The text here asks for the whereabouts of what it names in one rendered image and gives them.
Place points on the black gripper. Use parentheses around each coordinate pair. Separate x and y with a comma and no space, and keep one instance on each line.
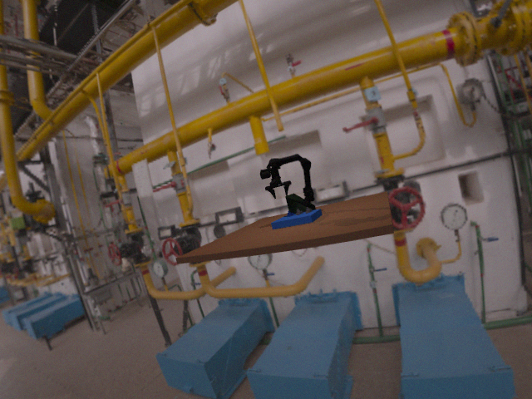
(286,186)

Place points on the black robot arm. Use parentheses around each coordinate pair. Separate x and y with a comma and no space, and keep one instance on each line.
(275,163)

